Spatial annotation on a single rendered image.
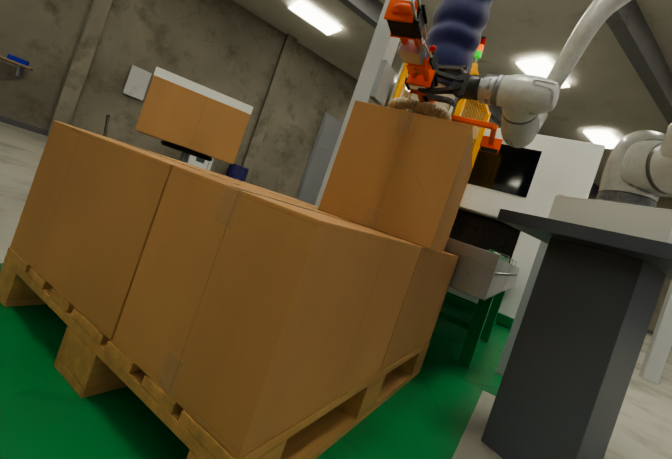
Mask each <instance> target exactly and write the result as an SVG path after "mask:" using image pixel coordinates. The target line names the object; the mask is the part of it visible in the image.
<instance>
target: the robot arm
mask: <svg viewBox="0 0 672 459"><path fill-rule="evenodd" d="M630 1H631V0H593V2H592V3H591V4H590V6H589V7H588V9H587V10H586V12H585V13H584V14H583V16H582V17H581V19H580V21H579V22H578V24H577V25H576V27H575V29H574V30H573V32H572V34H571V35H570V37H569V39H568V41H567V42H566V44H565V46H564V48H563V50H562V51H561V53H560V55H559V57H558V59H557V60H556V62H555V64H554V66H553V67H552V69H551V71H550V73H549V75H548V76H547V78H544V77H540V76H534V75H526V74H514V75H498V74H486V75H485V76H483V75H474V74H473V75H471V74H469V73H468V66H467V64H465V65H461V66H456V65H440V64H439V65H437V67H436V69H435V71H436V72H435V73H438V77H439V78H442V79H445V80H448V81H451V82H452V85H451V86H447V87H438V88H428V87H422V86H417V85H412V84H408V86H409V87H410V89H414V90H418V92H419V93H424V94H427V95H426V97H427V98H428V100H431V101H437V102H442V103H447V104H450V105H451V106H453V107H454V106H455V105H456V104H455V103H456V102H457V101H458V100H459V99H469V100H476V101H477V100H478V102H479V103H481V104H487V105H493V106H499V107H501V109H502V112H503V113H502V117H501V134H502V138H503V140H504V141H505V143H506V144H508V145H510V146H511V147H514V148H523V147H526V146H527V145H529V144H530V143H531V142H532V141H533V140H534V138H535V136H536V134H537V133H538V132H539V130H540V128H541V126H542V125H543V123H544V121H545V120H546V118H547V116H548V114H547V112H549V111H552V110H553V109H554V108H555V106H556V104H557V101H558V98H559V93H560V89H561V87H562V85H563V84H564V82H565V81H566V79H567V78H568V76H569V74H570V73H571V71H572V70H573V68H574V67H575V65H576V64H577V62H578V60H579V59H580V57H581V56H582V54H583V53H584V51H585V49H586V48H587V46H588V45H589V43H590V42H591V40H592V39H593V37H594V36H595V34H596V33H597V31H598V30H599V28H600V27H601V26H602V24H603V23H604V22H605V21H606V20H607V19H608V18H609V17H610V16H611V15H612V14H613V13H614V12H616V11H617V10H618V9H620V8H621V7H622V6H624V5H625V4H627V3H628V2H630ZM445 72H454V73H463V74H462V75H460V76H456V75H451V74H448V73H445ZM435 94H454V96H455V98H453V97H451V98H449V97H445V96H439V95H435ZM669 194H672V123H671V124H670V125H669V126H668V127H667V132H666V134H663V133H660V132H657V131H652V130H641V131H635V132H633V133H630V134H628V135H626V136H625V137H623V138H622V139H621V140H620V141H619V142H618V143H617V144H616V146H615V147H614V148H613V150H612V152H611V153H610V155H609V158H608V160H607V162H606V165H605V168H604V171H603V174H602V177H601V181H600V186H599V190H598V194H597V196H596V198H595V200H601V201H609V202H616V203H624V204H632V205H640V206H648V207H655V208H656V206H657V202H658V199H659V197H663V196H666V195H669Z"/></svg>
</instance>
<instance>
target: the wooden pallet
mask: <svg viewBox="0 0 672 459"><path fill-rule="evenodd" d="M0 302H1V303H2V304H3V306H4V307H8V306H26V305H43V304H47V305H48V306H49V307H50V308H51V309H52V310H53V311H54V312H55V313H56V314H57V315H58V316H59V317H60V318H61V319H62V320H63V321H64V322H65V323H66V324H67V328H66V331H65V334H64V337H63V340H62V342H61V345H60V348H59V351H58V354H57V357H56V359H55V362H54V367H55V368H56V369H57V370H58V371H59V372H60V374H61V375H62V376H63V377H64V378H65V380H66V381H67V382H68V383H69V384H70V386H71V387H72V388H73V389H74V390H75V392H76V393H77V394H78V395H79V396H80V398H85V397H89V396H93V395H96V394H100V393H104V392H108V391H111V390H115V389H119V388H123V387H126V386H128V387H129V388H130V389H131V390H132V391H133V392H134V393H135V394H136V395H137V396H138V397H139V398H140V399H141V400H142V401H143V402H144V404H145V405H146V406H147V407H148V408H149V409H150V410H151V411H152V412H153V413H154V414H155V415H156V416H157V417H158V418H159V419H160V420H161V421H162V422H163V423H164V424H165V425H166V426H167V427H168V428H169V429H170V430H171V431H172V432H173V433H174V434H175V435H176V436H177V437H178V438H179V439H180V440H181V441H182V442H183V443H184V444H185V445H186V446H187V447H188V448H189V449H190V451H189V453H188V456H187V459H237V458H235V457H234V456H233V455H232V454H231V453H230V452H229V451H228V450H227V449H226V448H225V447H224V446H223V445H222V444H220V443H219V442H218V441H217V440H216V439H215V438H214V437H213V436H212V435H211V434H210V433H209V432H208V431H207V430H205V429H204V428H203V427H202V426H201V425H200V424H199V423H198V422H197V421H196V420H195V419H194V418H193V417H192V416H190V415H189V414H188V413H187V412H186V411H185V410H184V409H183V408H182V407H181V406H180V405H179V404H178V403H177V402H175V401H174V400H173V399H172V398H171V397H170V396H169V395H168V394H167V393H166V392H165V391H164V390H163V389H162V388H160V387H159V386H158V385H157V384H156V383H155V382H154V381H153V380H152V379H151V378H150V377H149V376H148V375H147V374H146V373H144V372H143V371H142V370H141V369H140V368H139V367H138V366H137V365H136V364H135V363H134V362H133V361H132V360H131V359H129V358H128V357H127V356H126V355H125V354H124V353H123V352H122V351H121V350H120V349H119V348H118V347H117V346H116V345H114V344H113V343H112V340H109V339H108V338H107V337H106V336H105V335H104V334H103V333H102V332H101V331H99V330H98V329H97V328H96V327H95V326H94V325H93V324H92V323H91V322H90V321H89V320H88V319H87V318H86V317H84V316H83V315H82V314H81V313H80V312H79V311H78V310H77V309H76V308H75V307H74V306H73V305H72V304H71V303H69V302H68V301H67V300H66V299H65V298H64V297H63V296H62V295H61V294H60V293H59V292H58V291H57V290H56V289H54V288H53V287H52V286H51V285H50V284H49V283H48V282H47V281H46V280H45V279H44V278H43V277H42V276H41V275H39V274H38V273H37V272H36V271H35V270H34V269H33V268H32V267H31V266H30V265H29V264H28V263H27V262H26V261H25V260H23V259H22V258H21V257H20V256H19V255H18V254H17V253H16V252H15V251H14V250H13V249H12V248H11V247H8V250H7V253H6V256H5V259H4V262H3V265H2V268H1V271H0ZM429 344H430V342H428V343H426V344H425V345H423V346H421V347H420V348H418V349H416V350H415V351H413V352H412V353H410V354H408V355H407V356H405V357H403V358H402V359H400V360H399V361H397V362H395V363H394V364H392V365H390V366H389V367H387V368H386V369H384V370H382V371H381V372H379V373H377V374H376V375H374V376H373V377H371V378H369V379H368V380H366V381H364V382H363V383H361V384H360V385H358V386H356V387H355V388H353V389H351V390H350V391H348V392H347V393H345V394H343V395H342V396H340V397H338V398H337V399H335V400H333V401H332V402H330V403H329V404H327V405H325V406H324V407H322V408H320V409H319V410H317V411H316V412H314V413H312V414H311V415H309V416H307V417H306V418H304V419H303V420H301V421H299V422H298V423H296V424H294V425H293V426H291V427H290V428H288V429H286V430H285V431H283V432H281V433H280V434H278V435H277V436H275V437H273V438H272V439H270V440H268V441H267V442H265V443H264V444H262V445H260V446H259V447H257V448H255V449H254V450H252V451H250V452H249V453H247V454H246V455H244V456H242V457H241V458H239V459H316V458H317V457H318V456H320V455H321V454H322V453H323V452H324V451H326V450H327V449H328V448H329V447H330V446H332V445H333V444H334V443H335V442H337V441H338V440H339V439H340V438H341V437H343V436H344V435H345V434H346V433H347V432H349V431H350V430H351V429H352V428H353V427H355V426H356V425H357V424H358V423H359V422H361V421H362V420H363V419H364V418H365V417H367V416H368V415H369V414H370V413H371V412H373V411H374V410H375V409H376V408H377V407H379V406H380V405H381V404H382V403H383V402H385V401H386V400H387V399H388V398H390V397H391V396H392V395H393V394H394V393H396V392H397V391H398V390H399V389H400V388H402V387H403V386H404V385H405V384H406V383H408V382H409V381H410V380H411V379H412V378H414V377H415V376H416V375H417V374H418V373H420V370H421V367H422V364H423V361H424V358H425V355H426V351H427V350H428V346H429Z"/></svg>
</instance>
